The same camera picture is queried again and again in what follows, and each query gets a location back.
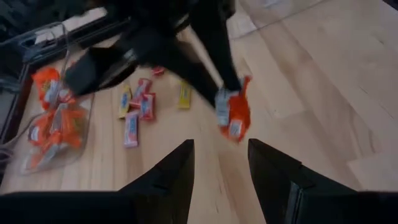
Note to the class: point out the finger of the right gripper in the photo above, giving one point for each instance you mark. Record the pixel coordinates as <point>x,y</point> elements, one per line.
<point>174,59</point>
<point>220,46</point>

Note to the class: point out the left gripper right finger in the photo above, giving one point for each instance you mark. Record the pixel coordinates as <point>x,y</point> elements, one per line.
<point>295,199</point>

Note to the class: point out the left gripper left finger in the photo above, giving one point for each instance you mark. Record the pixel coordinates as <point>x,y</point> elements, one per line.
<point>149,199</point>

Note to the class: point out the yellow snack bag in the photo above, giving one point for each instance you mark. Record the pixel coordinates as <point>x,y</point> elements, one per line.
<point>185,95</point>

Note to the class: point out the orange white candy pack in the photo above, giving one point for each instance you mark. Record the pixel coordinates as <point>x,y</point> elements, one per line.
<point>38,133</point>

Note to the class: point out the orange Reese's candy pack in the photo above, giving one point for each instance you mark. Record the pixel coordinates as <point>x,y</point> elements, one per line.
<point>46,84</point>

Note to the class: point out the pink red candy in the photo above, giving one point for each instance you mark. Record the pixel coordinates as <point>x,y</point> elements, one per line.
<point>141,91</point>

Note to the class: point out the yellow candy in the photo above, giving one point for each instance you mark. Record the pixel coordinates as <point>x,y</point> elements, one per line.
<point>124,101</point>

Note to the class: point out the clear plastic bin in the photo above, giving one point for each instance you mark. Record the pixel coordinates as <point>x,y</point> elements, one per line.
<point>18,62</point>

